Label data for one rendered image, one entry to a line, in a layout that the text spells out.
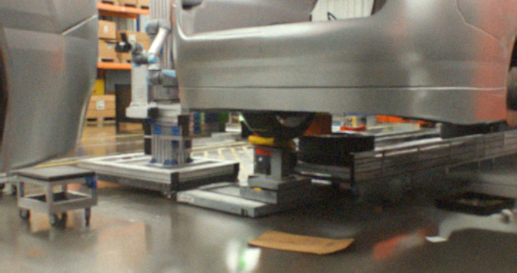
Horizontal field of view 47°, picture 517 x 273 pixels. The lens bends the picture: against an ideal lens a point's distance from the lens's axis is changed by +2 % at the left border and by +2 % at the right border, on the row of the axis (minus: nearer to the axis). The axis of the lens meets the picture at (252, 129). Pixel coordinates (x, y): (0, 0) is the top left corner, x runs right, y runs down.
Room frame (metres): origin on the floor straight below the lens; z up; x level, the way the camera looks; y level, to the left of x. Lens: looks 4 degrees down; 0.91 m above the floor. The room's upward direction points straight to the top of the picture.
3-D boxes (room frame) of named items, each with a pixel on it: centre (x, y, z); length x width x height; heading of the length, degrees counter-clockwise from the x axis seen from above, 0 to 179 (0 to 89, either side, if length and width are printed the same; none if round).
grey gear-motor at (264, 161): (4.71, -0.22, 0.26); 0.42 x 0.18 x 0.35; 47
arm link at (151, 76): (4.89, 0.82, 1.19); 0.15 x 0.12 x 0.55; 65
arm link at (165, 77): (4.83, 0.70, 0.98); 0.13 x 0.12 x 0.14; 65
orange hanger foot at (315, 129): (4.82, -0.40, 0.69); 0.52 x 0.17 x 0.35; 47
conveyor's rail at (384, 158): (5.39, -1.62, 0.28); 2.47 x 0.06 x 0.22; 137
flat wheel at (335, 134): (5.00, -0.72, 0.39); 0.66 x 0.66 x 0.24
